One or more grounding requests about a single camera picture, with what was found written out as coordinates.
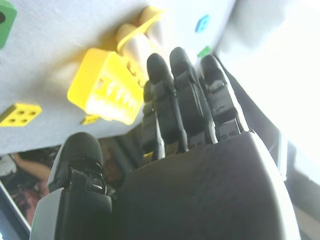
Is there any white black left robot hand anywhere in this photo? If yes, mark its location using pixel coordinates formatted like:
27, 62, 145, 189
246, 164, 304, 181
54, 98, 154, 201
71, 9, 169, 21
29, 46, 301, 240

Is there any yellow egg carton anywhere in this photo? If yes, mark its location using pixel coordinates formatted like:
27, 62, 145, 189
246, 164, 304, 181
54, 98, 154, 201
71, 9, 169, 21
66, 6, 167, 125

